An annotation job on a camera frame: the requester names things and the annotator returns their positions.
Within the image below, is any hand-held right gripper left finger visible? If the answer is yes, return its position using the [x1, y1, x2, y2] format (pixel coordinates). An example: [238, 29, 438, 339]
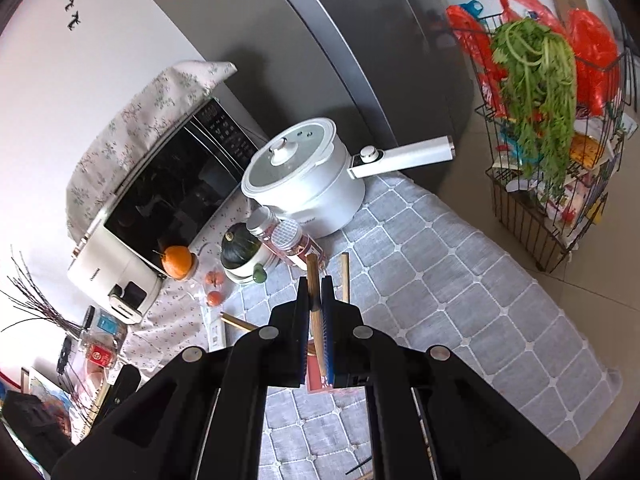
[50, 277, 311, 480]

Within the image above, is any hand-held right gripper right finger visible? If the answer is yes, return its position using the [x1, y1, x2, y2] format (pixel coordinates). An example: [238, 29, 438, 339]
[322, 275, 581, 480]

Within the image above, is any pink plastic utensil basket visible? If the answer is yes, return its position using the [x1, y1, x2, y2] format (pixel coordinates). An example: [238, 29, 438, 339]
[306, 341, 335, 392]

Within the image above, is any bundle of wooden chopsticks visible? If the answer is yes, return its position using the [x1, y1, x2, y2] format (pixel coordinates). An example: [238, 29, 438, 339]
[220, 312, 259, 332]

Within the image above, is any white bowl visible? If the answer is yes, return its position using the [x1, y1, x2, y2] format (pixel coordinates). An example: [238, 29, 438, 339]
[223, 247, 275, 286]

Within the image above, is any white remote control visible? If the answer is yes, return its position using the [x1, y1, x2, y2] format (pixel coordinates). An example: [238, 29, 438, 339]
[207, 310, 236, 353]

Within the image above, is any short jar of red snacks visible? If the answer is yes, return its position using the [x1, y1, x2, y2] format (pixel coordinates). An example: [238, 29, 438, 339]
[270, 218, 327, 272]

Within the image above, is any dark green squash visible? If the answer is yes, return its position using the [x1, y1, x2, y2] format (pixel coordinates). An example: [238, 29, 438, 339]
[221, 225, 261, 267]

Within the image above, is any tall jar of red berries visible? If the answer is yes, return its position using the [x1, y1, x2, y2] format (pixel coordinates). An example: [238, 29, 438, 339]
[246, 206, 296, 261]

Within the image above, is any grey checked tablecloth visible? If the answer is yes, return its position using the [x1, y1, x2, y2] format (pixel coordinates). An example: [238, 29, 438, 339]
[200, 170, 623, 480]

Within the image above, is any white electric pot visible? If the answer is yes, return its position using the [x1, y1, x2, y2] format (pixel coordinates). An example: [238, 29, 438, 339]
[241, 117, 456, 238]

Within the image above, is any small floral print tablecloth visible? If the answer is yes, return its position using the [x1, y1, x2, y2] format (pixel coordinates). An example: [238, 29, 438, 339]
[122, 195, 261, 376]

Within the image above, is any large orange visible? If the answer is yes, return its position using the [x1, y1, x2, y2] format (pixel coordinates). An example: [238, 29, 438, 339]
[160, 245, 194, 279]

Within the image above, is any white pot lid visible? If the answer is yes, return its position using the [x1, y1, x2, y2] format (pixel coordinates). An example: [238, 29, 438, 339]
[247, 119, 335, 191]

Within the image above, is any blue label jar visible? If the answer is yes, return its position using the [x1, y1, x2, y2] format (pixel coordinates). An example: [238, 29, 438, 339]
[82, 305, 124, 337]

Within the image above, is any black microwave oven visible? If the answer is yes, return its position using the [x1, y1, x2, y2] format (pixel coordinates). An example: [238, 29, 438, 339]
[80, 97, 261, 278]

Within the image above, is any red label jar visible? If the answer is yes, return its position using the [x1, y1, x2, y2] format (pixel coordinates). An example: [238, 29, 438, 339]
[81, 341, 119, 369]

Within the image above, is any cream air fryer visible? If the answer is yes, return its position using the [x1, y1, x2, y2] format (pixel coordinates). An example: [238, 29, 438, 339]
[67, 221, 168, 326]

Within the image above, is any bundle of bare twigs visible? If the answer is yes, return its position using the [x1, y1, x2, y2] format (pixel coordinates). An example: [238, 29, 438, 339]
[0, 247, 86, 341]

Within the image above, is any floral cloth cover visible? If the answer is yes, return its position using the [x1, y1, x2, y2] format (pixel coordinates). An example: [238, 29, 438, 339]
[66, 60, 237, 246]

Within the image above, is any grey refrigerator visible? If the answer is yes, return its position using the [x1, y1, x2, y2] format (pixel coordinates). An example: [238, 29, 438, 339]
[120, 0, 473, 196]

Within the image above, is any green leafy vegetable bunch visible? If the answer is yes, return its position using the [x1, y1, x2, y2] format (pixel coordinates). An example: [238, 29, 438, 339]
[490, 17, 579, 201]

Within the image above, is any red plastic bag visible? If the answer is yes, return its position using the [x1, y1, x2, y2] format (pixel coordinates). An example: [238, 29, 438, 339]
[567, 7, 621, 117]
[445, 4, 507, 117]
[500, 0, 566, 36]

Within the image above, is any black wire rack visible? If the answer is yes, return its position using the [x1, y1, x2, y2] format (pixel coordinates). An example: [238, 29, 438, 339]
[452, 12, 633, 273]

